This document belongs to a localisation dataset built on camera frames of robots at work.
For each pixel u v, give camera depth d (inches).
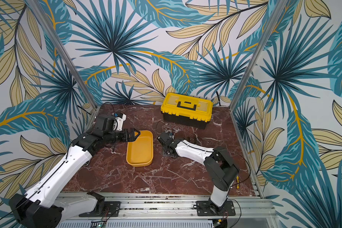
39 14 27.2
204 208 28.8
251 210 29.8
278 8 27.2
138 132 28.5
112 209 28.5
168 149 24.6
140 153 36.6
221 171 18.1
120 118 26.4
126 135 25.2
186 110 38.3
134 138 26.1
